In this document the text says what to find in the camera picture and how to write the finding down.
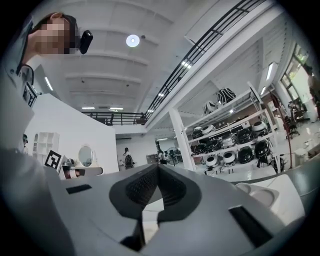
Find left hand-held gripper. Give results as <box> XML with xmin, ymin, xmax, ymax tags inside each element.
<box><xmin>44</xmin><ymin>149</ymin><xmax>86</xmax><ymax>180</ymax></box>

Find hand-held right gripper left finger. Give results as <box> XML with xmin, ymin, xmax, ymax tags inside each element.
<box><xmin>109</xmin><ymin>164</ymin><xmax>161</xmax><ymax>252</ymax></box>

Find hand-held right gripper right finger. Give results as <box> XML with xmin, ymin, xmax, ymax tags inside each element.
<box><xmin>156</xmin><ymin>164</ymin><xmax>202</xmax><ymax>224</ymax></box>

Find white cubby cabinet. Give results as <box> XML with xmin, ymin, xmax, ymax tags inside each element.
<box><xmin>32</xmin><ymin>131</ymin><xmax>61</xmax><ymax>161</ymax></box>

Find white vanity table with mirror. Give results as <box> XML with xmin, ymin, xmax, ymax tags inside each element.
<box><xmin>61</xmin><ymin>144</ymin><xmax>104</xmax><ymax>177</ymax></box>

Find person's white shirt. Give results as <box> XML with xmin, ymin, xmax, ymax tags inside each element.
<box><xmin>0</xmin><ymin>14</ymin><xmax>77</xmax><ymax>256</ymax></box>

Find black standing fan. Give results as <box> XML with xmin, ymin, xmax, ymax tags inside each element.
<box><xmin>166</xmin><ymin>147</ymin><xmax>179</xmax><ymax>166</ymax></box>

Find white support column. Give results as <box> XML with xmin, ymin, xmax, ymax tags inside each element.
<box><xmin>168</xmin><ymin>109</ymin><xmax>198</xmax><ymax>172</ymax></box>

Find black and white printed badge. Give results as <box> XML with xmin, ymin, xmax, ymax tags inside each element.
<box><xmin>21</xmin><ymin>81</ymin><xmax>38</xmax><ymax>108</ymax></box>

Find white metal shelf rack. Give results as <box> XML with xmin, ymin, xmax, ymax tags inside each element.
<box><xmin>172</xmin><ymin>81</ymin><xmax>285</xmax><ymax>176</ymax></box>

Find white moulded tray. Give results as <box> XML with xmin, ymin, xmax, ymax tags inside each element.
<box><xmin>234</xmin><ymin>181</ymin><xmax>281</xmax><ymax>215</ymax></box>

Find rows of black and white helmets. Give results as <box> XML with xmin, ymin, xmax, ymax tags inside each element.
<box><xmin>190</xmin><ymin>120</ymin><xmax>274</xmax><ymax>174</ymax></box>

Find small black and white striped bag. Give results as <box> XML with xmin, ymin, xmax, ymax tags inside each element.
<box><xmin>202</xmin><ymin>100</ymin><xmax>219</xmax><ymax>115</ymax></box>

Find large black and white striped bag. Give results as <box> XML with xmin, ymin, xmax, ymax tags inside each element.
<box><xmin>216</xmin><ymin>87</ymin><xmax>237</xmax><ymax>105</ymax></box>

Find person's head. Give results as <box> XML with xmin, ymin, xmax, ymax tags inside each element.
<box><xmin>26</xmin><ymin>11</ymin><xmax>81</xmax><ymax>56</ymax></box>

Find red coat stand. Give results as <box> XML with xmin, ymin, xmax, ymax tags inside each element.
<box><xmin>268</xmin><ymin>89</ymin><xmax>296</xmax><ymax>169</ymax></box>

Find black office chair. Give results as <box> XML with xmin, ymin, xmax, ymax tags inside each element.
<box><xmin>286</xmin><ymin>101</ymin><xmax>305</xmax><ymax>137</ymax></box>

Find round ceiling lamp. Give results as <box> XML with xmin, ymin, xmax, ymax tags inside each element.
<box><xmin>125</xmin><ymin>33</ymin><xmax>140</xmax><ymax>48</ymax></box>

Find long ceiling light strip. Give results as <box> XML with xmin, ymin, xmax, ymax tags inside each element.
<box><xmin>265</xmin><ymin>62</ymin><xmax>274</xmax><ymax>81</ymax></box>

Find black balcony railing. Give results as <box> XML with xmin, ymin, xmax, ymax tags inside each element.
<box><xmin>81</xmin><ymin>0</ymin><xmax>269</xmax><ymax>126</ymax></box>

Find large window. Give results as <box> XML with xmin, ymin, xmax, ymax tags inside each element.
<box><xmin>280</xmin><ymin>43</ymin><xmax>312</xmax><ymax>102</ymax></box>

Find black head-worn camera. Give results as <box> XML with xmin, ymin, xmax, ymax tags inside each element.
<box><xmin>79</xmin><ymin>29</ymin><xmax>94</xmax><ymax>55</ymax></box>

